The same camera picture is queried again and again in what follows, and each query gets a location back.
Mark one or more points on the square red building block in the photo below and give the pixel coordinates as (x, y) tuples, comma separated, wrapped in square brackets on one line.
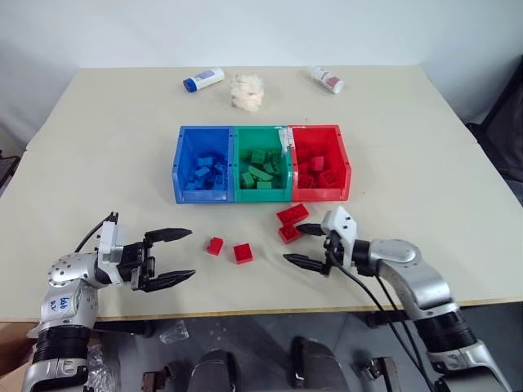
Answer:
[(243, 254), (289, 233)]

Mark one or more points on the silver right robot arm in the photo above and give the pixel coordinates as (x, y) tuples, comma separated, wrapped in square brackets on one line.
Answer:
[(408, 265)]

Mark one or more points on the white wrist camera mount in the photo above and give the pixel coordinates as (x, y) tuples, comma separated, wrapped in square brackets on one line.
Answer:
[(339, 222), (109, 241)]

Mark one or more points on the blue building block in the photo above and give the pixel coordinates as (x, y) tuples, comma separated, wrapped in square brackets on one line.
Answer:
[(203, 160), (220, 167), (193, 184), (200, 173), (220, 182)]

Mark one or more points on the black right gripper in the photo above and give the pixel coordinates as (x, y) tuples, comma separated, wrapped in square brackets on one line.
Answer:
[(333, 250)]

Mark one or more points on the blue plastic bin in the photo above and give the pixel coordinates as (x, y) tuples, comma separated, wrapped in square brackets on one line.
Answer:
[(204, 139)]

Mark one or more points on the clear crumpled plastic piece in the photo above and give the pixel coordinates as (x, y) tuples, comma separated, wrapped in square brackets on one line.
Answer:
[(175, 331)]

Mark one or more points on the curved green building block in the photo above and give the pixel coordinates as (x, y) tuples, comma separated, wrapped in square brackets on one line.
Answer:
[(261, 172)]

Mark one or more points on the red plastic bin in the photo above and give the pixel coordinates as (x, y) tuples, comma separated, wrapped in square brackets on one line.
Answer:
[(314, 136)]

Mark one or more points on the black crate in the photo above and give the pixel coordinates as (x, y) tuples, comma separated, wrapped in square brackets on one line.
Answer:
[(8, 169)]

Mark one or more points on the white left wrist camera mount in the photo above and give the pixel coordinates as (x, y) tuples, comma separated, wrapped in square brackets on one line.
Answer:
[(109, 241)]

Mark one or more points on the long red building block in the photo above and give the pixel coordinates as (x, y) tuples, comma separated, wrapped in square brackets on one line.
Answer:
[(292, 213)]

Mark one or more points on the white bottle with red label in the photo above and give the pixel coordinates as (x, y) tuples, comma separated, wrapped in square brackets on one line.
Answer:
[(327, 78)]

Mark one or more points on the small red building block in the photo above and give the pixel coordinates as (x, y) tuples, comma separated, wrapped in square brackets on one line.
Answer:
[(214, 246)]

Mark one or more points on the brown cardboard box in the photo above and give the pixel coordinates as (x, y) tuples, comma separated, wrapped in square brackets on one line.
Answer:
[(12, 355)]

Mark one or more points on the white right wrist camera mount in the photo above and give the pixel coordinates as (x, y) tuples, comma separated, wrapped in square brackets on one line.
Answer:
[(339, 222)]

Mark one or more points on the black table frame bracket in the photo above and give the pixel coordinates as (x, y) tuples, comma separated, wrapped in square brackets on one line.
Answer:
[(384, 318)]

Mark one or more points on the crinkled clear plastic wrap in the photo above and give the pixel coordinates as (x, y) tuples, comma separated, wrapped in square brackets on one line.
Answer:
[(100, 367)]

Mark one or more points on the green plastic bin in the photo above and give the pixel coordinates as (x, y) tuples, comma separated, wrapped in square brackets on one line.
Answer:
[(257, 136)]

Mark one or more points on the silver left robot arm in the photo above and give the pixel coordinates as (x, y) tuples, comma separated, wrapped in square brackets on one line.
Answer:
[(65, 273)]

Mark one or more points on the white bottle with blue cap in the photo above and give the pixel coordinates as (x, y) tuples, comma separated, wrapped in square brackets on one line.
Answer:
[(206, 77)]

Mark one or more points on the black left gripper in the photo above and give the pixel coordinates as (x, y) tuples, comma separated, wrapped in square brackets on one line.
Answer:
[(137, 263)]

